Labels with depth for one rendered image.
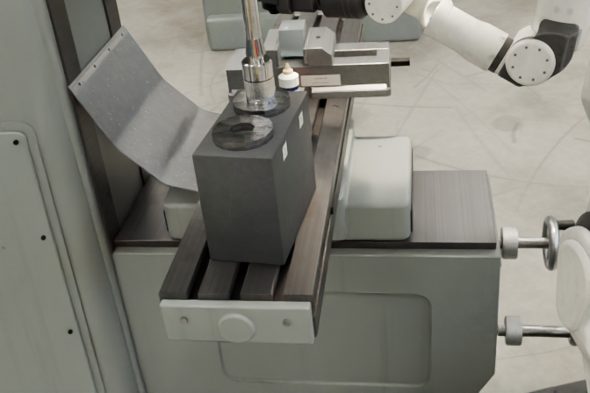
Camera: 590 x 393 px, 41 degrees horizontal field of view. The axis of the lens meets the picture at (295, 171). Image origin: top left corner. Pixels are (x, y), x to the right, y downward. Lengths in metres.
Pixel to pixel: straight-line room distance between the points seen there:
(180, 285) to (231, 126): 0.25
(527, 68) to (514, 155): 2.07
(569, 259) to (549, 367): 1.35
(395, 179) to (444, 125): 2.04
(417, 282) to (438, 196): 0.20
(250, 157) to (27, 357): 0.93
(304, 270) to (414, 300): 0.51
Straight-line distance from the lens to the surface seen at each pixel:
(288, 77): 1.59
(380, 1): 1.36
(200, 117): 1.78
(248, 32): 1.19
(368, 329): 1.71
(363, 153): 1.69
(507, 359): 2.44
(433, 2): 1.43
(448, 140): 3.50
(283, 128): 1.17
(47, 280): 1.71
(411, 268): 1.59
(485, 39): 1.38
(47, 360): 1.87
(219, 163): 1.12
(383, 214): 1.53
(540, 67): 1.34
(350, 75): 1.67
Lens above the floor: 1.68
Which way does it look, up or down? 30 degrees down
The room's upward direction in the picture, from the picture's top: 6 degrees counter-clockwise
